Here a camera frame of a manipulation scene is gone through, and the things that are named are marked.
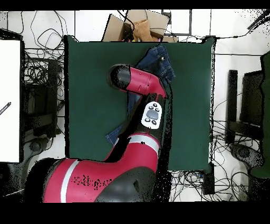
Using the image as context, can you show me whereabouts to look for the blue denim jeans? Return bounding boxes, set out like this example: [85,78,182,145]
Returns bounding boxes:
[104,43,176,147]

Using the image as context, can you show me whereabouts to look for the black flat panel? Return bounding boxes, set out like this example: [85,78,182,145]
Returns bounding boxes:
[240,70,264,127]

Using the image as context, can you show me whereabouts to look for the dark green table cloth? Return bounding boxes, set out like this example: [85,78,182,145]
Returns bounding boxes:
[63,34,217,174]

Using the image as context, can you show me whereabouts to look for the tan cloth in box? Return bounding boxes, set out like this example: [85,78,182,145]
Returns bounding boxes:
[132,19,153,42]

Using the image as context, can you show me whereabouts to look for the brown cardboard box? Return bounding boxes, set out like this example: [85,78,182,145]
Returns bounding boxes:
[101,9,179,43]

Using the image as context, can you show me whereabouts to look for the black equipment rack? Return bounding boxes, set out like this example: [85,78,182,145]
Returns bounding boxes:
[21,59,59,138]

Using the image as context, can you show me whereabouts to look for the black table leg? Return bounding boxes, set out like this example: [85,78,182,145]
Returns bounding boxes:
[202,163,215,195]

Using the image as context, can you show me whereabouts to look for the white board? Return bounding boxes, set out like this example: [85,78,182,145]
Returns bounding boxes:
[0,39,21,163]

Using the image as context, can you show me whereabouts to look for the black strip with white print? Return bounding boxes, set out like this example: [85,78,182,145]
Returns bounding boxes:
[0,101,12,116]

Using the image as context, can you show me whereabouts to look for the dark green cloth sheet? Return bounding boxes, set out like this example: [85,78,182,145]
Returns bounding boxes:
[250,50,270,178]

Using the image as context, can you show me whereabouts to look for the black cable tangle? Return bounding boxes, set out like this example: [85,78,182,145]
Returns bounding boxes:
[170,170,249,201]
[21,10,66,85]

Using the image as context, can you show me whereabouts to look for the black upright post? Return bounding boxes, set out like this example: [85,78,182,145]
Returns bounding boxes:
[225,69,238,145]

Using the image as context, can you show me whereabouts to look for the dark metal frame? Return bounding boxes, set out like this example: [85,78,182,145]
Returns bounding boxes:
[161,9,192,36]

